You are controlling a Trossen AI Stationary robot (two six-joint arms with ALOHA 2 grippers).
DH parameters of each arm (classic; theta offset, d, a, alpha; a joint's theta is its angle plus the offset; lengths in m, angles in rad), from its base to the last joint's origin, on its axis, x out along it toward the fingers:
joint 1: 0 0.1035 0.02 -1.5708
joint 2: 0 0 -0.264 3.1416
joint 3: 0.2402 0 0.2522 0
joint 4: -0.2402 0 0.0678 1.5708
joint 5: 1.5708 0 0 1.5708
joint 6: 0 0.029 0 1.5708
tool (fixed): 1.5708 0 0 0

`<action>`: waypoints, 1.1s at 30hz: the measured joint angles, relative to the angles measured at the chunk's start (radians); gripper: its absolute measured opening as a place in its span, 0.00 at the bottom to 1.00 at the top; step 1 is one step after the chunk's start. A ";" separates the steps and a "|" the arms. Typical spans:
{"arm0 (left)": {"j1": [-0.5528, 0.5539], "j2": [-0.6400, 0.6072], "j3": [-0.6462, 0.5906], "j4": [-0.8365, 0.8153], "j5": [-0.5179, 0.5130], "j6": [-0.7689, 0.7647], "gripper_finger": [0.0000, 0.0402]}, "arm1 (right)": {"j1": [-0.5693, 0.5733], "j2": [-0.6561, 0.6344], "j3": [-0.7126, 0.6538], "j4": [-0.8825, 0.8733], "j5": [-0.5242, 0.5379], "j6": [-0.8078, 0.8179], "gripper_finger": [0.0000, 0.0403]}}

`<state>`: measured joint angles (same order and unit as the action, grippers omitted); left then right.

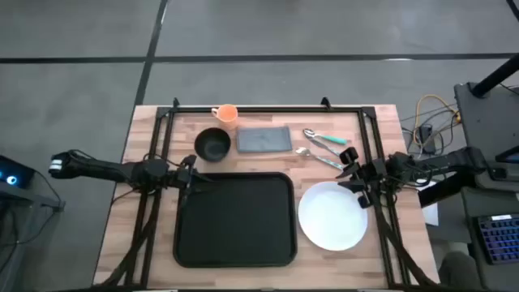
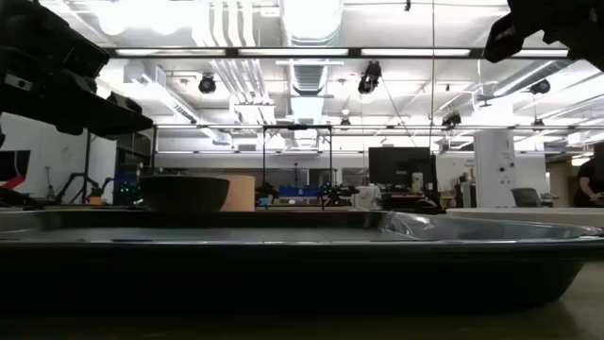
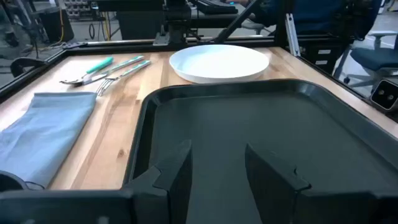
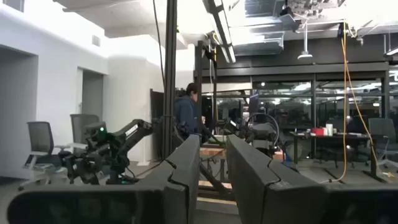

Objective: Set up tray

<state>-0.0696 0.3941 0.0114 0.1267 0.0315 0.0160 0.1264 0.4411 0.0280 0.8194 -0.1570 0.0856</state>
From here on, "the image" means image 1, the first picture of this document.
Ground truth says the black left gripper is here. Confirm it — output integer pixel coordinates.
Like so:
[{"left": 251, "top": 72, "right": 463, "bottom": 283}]
[{"left": 164, "top": 153, "right": 212, "bottom": 208}]

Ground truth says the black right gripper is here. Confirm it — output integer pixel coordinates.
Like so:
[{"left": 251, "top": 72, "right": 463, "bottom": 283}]
[{"left": 335, "top": 146, "right": 389, "bottom": 210}]

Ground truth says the fork with patterned teal handle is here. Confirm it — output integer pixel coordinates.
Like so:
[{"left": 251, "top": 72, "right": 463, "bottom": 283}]
[{"left": 294, "top": 146, "right": 345, "bottom": 171}]

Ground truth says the black bowl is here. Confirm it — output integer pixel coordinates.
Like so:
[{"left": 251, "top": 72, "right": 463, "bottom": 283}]
[{"left": 193, "top": 127, "right": 232, "bottom": 163}]

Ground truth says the white round plate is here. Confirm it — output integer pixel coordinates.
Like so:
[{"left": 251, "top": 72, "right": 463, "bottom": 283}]
[{"left": 298, "top": 181, "right": 369, "bottom": 251}]

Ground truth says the orange cup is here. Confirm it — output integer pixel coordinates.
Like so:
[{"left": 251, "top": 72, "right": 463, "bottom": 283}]
[{"left": 210, "top": 103, "right": 239, "bottom": 131}]

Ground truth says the grey cloth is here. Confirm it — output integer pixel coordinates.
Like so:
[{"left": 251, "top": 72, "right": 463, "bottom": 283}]
[{"left": 235, "top": 126, "right": 294, "bottom": 154}]

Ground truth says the black serving tray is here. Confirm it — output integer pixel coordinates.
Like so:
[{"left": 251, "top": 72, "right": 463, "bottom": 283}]
[{"left": 173, "top": 172, "right": 298, "bottom": 268}]

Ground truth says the metal table knife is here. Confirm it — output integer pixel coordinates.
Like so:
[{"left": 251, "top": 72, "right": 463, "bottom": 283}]
[{"left": 310, "top": 137, "right": 342, "bottom": 157}]

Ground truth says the black power adapter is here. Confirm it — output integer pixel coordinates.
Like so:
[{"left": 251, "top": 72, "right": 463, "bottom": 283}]
[{"left": 417, "top": 124, "right": 437, "bottom": 154}]

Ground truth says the white paper sheet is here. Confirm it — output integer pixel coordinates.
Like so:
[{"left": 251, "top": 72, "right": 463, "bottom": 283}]
[{"left": 417, "top": 178, "right": 441, "bottom": 227}]

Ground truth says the person's knee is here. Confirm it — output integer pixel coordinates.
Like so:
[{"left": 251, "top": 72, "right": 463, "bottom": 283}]
[{"left": 437, "top": 251, "right": 484, "bottom": 292}]

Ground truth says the black keyboard with blue keys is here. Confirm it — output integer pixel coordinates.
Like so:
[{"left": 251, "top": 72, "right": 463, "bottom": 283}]
[{"left": 476, "top": 213, "right": 519, "bottom": 265}]

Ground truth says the grey stand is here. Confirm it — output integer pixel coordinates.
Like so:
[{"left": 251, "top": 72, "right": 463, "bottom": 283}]
[{"left": 0, "top": 180, "right": 66, "bottom": 213}]

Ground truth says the black pole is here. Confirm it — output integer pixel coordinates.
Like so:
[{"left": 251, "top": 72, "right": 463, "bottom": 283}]
[{"left": 472, "top": 54, "right": 519, "bottom": 98}]

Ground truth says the black computer with blue light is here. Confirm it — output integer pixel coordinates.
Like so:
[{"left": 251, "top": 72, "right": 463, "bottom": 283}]
[{"left": 0, "top": 155, "right": 36, "bottom": 190}]

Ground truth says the spoon with teal handle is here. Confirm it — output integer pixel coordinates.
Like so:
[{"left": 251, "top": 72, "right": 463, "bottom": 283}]
[{"left": 302, "top": 128, "right": 350, "bottom": 146}]

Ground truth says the black metal rig frame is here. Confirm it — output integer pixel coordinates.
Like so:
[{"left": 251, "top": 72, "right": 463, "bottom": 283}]
[{"left": 97, "top": 104, "right": 443, "bottom": 291}]

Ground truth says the black cable bundle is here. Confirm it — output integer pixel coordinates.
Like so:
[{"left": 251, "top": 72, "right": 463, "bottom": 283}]
[{"left": 400, "top": 104, "right": 461, "bottom": 157}]

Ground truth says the yellow cable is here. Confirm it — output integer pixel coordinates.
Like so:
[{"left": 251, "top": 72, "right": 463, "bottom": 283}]
[{"left": 412, "top": 93, "right": 462, "bottom": 149}]

